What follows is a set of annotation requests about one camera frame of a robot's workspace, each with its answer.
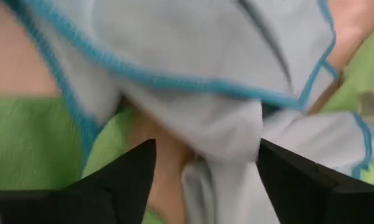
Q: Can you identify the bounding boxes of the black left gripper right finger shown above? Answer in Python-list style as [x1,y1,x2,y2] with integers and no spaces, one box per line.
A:
[256,138,374,224]

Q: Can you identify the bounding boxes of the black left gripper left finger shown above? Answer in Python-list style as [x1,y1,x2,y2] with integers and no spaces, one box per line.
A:
[0,138,157,224]

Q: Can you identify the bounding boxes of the light blue microfiber towel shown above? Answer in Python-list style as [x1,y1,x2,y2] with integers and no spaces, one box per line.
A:
[2,0,374,224]

